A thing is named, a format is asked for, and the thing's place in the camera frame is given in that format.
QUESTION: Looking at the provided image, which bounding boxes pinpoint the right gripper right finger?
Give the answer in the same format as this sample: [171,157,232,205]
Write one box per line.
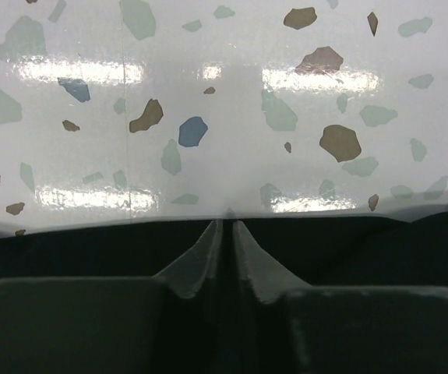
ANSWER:
[232,221,448,373]

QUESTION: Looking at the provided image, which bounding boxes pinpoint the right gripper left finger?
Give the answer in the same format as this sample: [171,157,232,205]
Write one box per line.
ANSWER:
[0,221,223,373]

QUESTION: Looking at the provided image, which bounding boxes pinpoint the black t shirt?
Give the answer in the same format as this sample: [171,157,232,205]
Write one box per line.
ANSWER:
[0,212,448,287]

